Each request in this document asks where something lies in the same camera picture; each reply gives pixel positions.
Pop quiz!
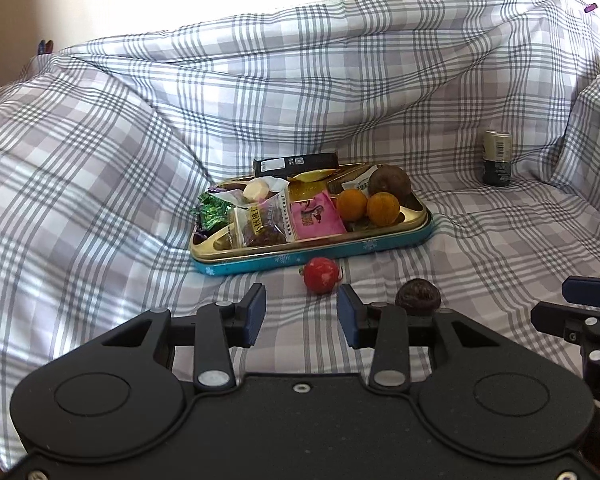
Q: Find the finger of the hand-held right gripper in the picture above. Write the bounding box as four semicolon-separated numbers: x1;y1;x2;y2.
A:
530;301;600;347
561;275;600;312

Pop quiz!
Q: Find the orange citrus fruit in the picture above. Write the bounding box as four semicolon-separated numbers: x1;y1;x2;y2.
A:
367;192;401;227
335;187;370;222

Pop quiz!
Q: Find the dark water chestnut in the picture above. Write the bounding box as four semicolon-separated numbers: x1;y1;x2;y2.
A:
396;279;441;317

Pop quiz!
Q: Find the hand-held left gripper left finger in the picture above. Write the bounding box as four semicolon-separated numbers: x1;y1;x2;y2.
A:
100;283;267;392

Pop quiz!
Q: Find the blue and gold tin tray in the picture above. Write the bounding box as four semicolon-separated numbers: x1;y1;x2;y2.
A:
189;162;435;277

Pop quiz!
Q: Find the plaid grey bed sheet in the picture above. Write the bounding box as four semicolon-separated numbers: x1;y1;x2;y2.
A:
0;0;600;471

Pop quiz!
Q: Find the black flat box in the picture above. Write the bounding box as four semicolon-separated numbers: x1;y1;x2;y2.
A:
253;152;340;180

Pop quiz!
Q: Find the gold foil wrapper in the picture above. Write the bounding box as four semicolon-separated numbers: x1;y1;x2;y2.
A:
286;168;339;184

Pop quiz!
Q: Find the green foil candy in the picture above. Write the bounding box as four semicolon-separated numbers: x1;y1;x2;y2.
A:
194;192;232;231

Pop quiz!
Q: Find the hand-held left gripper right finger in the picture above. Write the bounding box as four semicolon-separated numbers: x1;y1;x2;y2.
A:
336;283;501;390

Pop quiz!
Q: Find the clear wrapped pastry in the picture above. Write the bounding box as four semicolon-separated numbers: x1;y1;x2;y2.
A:
228;190;292;250

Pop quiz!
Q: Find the pink snack packet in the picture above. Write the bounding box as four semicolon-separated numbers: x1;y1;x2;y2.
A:
289;190;349;241

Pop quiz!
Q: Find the dark green drink can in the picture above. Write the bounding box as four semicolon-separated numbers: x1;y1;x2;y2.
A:
482;130;514;187

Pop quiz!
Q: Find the cream round candy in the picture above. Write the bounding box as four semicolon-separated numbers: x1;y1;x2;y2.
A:
243;178;274;205

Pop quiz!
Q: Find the brown round fruit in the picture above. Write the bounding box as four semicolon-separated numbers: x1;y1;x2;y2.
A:
368;164;413;202

